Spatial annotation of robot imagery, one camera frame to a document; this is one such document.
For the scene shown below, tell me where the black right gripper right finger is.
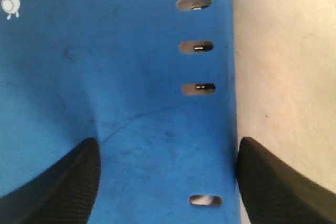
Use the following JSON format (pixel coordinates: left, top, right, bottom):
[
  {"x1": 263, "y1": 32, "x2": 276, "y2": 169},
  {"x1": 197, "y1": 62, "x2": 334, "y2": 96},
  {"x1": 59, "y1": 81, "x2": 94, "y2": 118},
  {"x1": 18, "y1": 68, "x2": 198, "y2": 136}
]
[{"x1": 236, "y1": 137, "x2": 335, "y2": 223}]

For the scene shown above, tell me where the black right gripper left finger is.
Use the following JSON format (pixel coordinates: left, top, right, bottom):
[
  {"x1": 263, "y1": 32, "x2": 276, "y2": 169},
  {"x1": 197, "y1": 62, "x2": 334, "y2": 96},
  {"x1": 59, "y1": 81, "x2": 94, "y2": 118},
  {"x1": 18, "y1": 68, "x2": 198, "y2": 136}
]
[{"x1": 1, "y1": 138, "x2": 101, "y2": 223}]

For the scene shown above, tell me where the blue ring binder notebook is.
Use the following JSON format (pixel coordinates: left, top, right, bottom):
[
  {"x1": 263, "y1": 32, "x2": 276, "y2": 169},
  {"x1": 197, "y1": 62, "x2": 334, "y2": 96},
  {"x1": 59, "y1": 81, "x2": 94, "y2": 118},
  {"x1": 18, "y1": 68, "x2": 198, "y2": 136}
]
[{"x1": 1, "y1": 0, "x2": 240, "y2": 223}]

